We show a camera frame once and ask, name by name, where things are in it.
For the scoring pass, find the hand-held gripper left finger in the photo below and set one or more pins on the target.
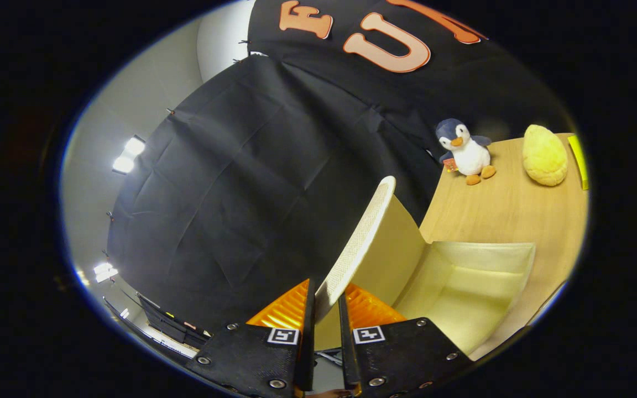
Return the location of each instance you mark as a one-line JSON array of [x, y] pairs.
[[306, 342]]

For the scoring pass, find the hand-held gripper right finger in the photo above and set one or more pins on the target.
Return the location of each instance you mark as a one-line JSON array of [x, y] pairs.
[[349, 342]]

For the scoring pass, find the beige fabric storage box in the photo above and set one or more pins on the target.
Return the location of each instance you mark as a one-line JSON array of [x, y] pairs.
[[462, 287]]

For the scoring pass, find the dark metal rack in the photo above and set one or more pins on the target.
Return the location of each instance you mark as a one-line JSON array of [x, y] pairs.
[[172, 326]]

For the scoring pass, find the penguin plush toy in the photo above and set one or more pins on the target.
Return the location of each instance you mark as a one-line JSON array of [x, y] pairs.
[[469, 155]]

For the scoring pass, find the yellow round plush cushion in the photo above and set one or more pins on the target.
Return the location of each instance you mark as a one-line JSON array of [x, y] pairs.
[[545, 157]]

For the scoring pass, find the yellow book with red circle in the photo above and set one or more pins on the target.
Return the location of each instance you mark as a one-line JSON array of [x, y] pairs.
[[578, 160]]

